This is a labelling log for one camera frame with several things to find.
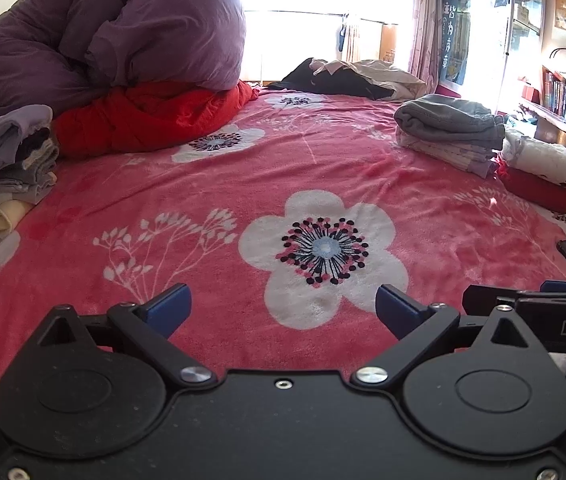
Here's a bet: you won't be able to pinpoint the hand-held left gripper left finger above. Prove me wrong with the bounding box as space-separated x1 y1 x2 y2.
38 282 216 389

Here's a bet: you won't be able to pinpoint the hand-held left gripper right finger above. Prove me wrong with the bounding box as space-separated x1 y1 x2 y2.
350 284 538 388

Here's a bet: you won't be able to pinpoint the red pillow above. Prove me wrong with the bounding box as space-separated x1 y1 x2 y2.
495 157 566 214

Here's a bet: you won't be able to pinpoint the white plush pillow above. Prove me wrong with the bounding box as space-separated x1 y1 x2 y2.
500 129 566 186

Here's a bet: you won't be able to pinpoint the pink floral blanket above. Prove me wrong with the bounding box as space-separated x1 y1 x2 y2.
0 85 566 416

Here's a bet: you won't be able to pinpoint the wooden shelf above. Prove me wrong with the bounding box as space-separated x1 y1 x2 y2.
520 97 566 161

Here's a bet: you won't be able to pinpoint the red quilt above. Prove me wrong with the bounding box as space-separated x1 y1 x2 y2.
52 80 258 161

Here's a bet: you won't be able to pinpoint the grey folded garment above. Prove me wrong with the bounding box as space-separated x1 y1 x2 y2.
0 145 60 188

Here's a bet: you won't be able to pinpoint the grey folded pants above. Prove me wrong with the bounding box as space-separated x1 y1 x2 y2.
394 94 506 151

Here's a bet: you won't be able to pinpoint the lavender-grey folded garment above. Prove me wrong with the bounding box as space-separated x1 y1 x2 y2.
0 172 58 207

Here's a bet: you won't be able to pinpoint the black crumpled garment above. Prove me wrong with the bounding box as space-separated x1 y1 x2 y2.
268 57 398 101

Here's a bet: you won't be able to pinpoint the dark blue hanging banner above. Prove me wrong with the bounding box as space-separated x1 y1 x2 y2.
438 0 472 86

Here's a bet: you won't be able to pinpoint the purple duvet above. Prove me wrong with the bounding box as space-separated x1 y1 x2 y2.
0 0 247 126

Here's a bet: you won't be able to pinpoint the pink curtain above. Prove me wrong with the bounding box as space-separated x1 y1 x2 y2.
408 0 446 93

